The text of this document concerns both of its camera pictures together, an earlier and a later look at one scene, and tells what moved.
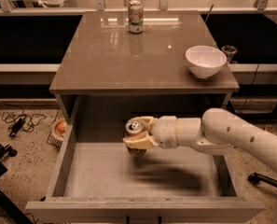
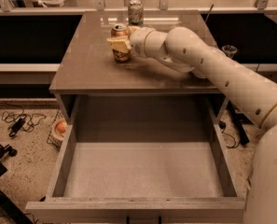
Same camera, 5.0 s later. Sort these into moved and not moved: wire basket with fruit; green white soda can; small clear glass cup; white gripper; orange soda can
Moved: white gripper; orange soda can
Not moved: green white soda can; small clear glass cup; wire basket with fruit
